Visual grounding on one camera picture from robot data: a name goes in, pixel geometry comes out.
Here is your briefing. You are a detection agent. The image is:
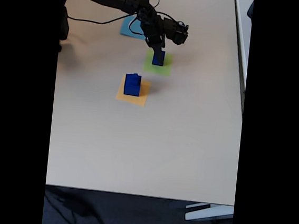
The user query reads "medium blue cube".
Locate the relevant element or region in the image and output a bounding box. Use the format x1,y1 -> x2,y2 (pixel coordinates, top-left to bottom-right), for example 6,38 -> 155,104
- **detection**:
151,50 -> 166,67

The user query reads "small blue cube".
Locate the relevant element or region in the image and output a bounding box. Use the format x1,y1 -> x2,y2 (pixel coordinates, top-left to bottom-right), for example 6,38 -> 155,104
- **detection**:
129,75 -> 142,87

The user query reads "green paper square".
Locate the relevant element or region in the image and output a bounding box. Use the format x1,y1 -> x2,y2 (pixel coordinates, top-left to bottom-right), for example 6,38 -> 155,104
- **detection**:
142,49 -> 174,77

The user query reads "blue paper square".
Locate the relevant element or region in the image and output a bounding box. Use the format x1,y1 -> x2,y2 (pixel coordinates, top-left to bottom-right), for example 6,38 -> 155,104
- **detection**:
119,14 -> 149,41

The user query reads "orange paper square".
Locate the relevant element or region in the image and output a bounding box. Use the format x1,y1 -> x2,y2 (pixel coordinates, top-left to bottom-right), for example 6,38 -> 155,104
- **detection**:
114,74 -> 152,108

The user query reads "largest blue cube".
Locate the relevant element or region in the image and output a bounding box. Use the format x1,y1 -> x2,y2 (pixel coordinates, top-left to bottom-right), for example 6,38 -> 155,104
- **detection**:
123,73 -> 142,97

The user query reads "dark blue object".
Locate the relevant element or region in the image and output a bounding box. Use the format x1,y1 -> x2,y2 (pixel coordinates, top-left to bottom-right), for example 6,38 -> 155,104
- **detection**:
246,0 -> 255,19

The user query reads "white table foot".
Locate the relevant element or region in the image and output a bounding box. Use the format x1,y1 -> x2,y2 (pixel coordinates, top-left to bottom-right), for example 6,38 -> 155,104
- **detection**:
184,201 -> 235,224

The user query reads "black camera box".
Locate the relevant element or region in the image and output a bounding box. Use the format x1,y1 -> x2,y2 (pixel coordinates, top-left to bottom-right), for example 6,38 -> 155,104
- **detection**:
160,16 -> 191,46

